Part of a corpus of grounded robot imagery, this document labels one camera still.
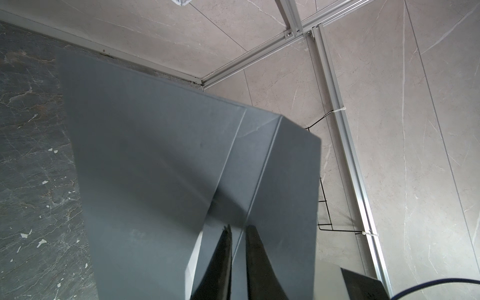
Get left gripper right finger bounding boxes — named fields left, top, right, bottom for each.
left=246, top=225, right=288, bottom=300

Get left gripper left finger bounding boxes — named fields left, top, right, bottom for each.
left=191, top=225, right=233, bottom=300

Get grey envelope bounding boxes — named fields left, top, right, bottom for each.
left=57, top=49, right=321, bottom=300

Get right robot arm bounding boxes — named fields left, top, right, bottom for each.
left=313, top=261, right=480, bottom=300

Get black wire hook rack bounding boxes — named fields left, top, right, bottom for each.
left=304, top=108, right=376, bottom=234

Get white wire mesh basket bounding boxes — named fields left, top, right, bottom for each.
left=172, top=0, right=191, bottom=6

